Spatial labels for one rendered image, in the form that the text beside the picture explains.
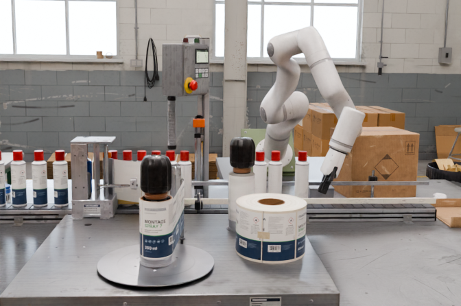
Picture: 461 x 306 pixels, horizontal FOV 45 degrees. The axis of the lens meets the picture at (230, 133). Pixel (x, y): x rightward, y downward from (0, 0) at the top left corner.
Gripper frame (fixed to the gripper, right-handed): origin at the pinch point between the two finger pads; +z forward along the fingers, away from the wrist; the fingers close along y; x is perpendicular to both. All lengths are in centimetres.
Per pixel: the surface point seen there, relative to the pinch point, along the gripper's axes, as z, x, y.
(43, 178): 31, -98, 2
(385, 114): -39, 126, -320
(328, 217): 8.9, 4.4, 4.9
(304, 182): 0.1, -8.3, 2.4
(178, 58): -26, -67, 0
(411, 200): -7.4, 31.8, 4.1
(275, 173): 0.6, -19.6, 2.4
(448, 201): -10, 54, -13
